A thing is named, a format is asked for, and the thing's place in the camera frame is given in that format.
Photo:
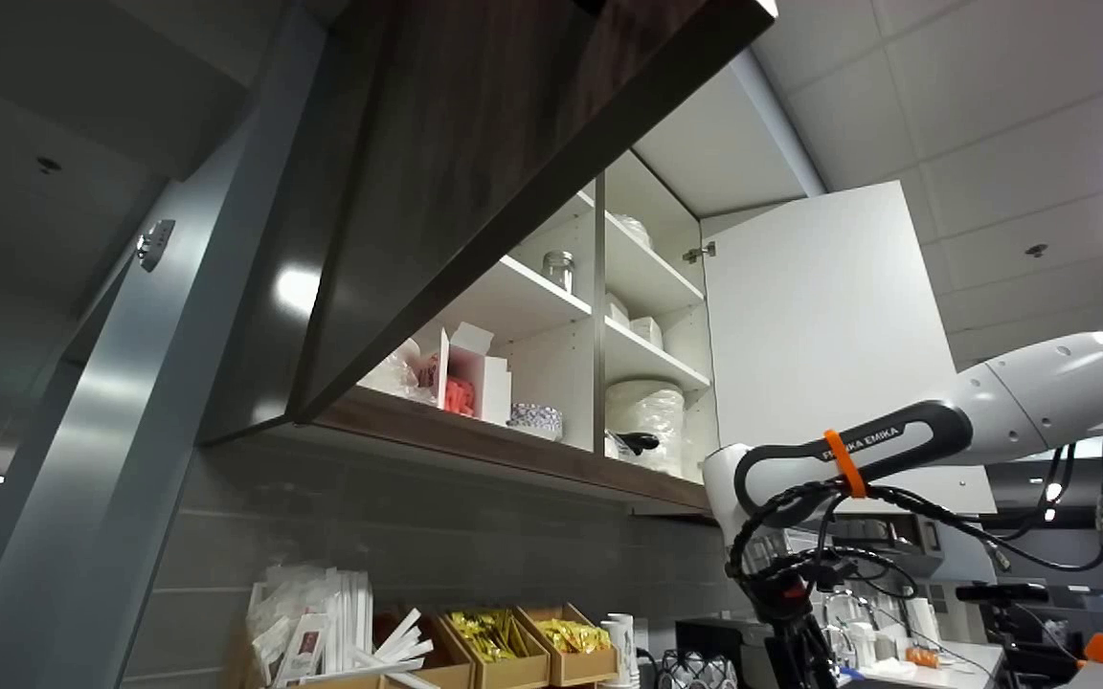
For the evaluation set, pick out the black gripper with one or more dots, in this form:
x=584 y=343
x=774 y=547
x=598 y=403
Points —
x=797 y=649

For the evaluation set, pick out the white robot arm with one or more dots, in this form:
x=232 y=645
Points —
x=1030 y=398

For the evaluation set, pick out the black items on shelf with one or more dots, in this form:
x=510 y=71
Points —
x=638 y=442

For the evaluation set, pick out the open white cabinet door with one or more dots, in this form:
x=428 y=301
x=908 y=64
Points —
x=823 y=315

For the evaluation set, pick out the metal jar on shelf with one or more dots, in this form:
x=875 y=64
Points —
x=562 y=270

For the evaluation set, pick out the dark wood cabinet door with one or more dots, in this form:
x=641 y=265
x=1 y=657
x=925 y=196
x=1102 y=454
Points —
x=444 y=130

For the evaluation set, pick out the yellow sachets right bin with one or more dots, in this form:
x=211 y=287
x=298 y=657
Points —
x=573 y=638

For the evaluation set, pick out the yellow sachets bin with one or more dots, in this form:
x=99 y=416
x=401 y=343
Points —
x=573 y=638
x=486 y=638

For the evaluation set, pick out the wooden condiment organizer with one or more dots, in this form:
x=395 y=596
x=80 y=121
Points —
x=520 y=649

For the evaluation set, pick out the yellow sachets left bin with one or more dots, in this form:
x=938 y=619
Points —
x=486 y=638

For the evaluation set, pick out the red white box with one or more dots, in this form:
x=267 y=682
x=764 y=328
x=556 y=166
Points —
x=469 y=379

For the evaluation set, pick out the white stirrer packets bundle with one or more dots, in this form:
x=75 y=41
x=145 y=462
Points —
x=315 y=629

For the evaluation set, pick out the grey metal pillar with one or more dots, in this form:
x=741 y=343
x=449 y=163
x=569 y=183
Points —
x=93 y=486

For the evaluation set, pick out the wall cabinet with shelves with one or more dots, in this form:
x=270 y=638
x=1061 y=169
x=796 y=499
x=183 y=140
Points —
x=638 y=309

